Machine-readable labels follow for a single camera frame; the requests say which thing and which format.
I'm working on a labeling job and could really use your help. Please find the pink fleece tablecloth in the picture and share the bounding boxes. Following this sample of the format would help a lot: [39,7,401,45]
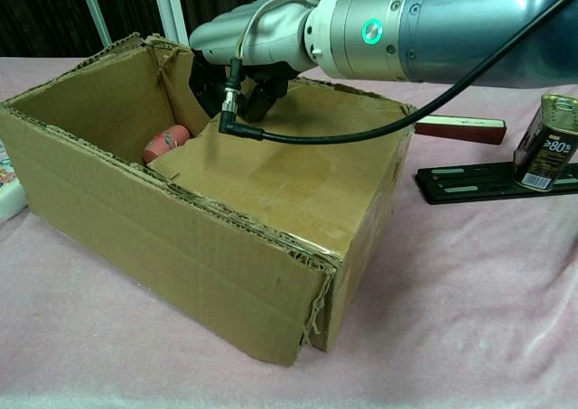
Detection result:
[0,55,578,409]

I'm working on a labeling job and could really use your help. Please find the black slotted metal bracket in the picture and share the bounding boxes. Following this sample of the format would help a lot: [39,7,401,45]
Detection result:
[415,161,578,206]

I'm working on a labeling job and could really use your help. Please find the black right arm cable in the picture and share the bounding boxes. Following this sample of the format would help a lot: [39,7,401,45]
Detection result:
[219,0,578,146]

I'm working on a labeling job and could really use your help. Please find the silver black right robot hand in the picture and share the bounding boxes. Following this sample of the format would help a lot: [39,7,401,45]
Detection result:
[187,0,326,124]

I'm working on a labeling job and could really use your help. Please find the slanted white frame post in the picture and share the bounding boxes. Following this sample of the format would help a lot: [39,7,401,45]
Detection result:
[75,0,112,44]

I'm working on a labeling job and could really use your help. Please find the black pleated curtain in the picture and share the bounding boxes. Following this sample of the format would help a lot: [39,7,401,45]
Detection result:
[0,0,385,60]

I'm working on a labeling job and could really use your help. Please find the pink patterned cup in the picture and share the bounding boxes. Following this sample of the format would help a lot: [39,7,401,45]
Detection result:
[143,125,191,165]

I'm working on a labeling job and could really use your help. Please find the red block with white face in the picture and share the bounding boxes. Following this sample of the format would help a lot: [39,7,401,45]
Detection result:
[414,115,508,146]

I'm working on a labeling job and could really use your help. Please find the gold black tin can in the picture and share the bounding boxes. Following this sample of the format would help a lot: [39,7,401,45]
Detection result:
[512,93,578,193]

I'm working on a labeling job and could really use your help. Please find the brown cardboard box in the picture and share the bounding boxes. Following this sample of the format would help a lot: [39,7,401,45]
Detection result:
[0,32,417,368]

